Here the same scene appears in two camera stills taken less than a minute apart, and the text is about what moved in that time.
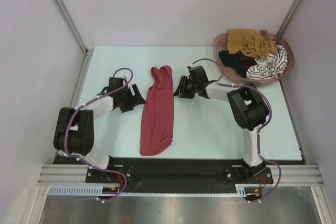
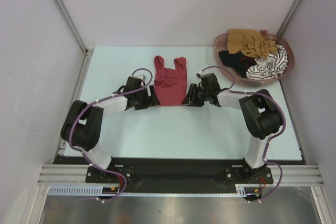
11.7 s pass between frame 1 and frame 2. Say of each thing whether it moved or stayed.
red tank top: moved
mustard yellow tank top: stayed
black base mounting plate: stayed
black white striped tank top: stayed
